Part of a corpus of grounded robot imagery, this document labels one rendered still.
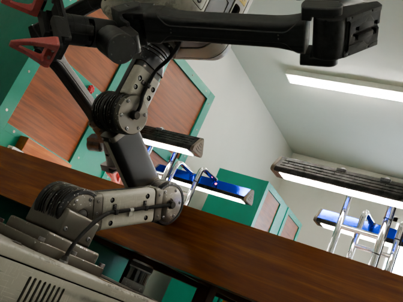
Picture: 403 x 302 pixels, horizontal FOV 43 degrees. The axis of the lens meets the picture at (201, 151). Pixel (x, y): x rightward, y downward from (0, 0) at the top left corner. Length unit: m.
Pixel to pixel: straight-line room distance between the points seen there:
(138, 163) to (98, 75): 1.31
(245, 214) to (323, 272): 3.53
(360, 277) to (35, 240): 0.77
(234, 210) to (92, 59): 2.67
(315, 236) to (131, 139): 5.87
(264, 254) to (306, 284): 0.14
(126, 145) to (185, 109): 1.90
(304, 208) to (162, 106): 4.49
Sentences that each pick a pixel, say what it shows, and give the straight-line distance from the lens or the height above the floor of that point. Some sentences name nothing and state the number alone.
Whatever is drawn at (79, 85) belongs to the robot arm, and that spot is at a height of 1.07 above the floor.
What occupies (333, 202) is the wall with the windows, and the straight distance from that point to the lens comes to 7.25.
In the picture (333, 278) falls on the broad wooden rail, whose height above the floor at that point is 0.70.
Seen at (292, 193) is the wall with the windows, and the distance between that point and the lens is 7.42.
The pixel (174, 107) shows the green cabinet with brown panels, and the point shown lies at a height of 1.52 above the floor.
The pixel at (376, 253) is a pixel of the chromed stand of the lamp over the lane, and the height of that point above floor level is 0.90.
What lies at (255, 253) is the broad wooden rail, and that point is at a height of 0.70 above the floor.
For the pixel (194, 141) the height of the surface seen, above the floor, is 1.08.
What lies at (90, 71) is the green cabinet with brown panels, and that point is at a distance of 2.67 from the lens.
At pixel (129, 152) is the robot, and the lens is 1.42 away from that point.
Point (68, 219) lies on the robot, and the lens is 1.24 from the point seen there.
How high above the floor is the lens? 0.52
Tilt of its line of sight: 15 degrees up
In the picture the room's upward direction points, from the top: 24 degrees clockwise
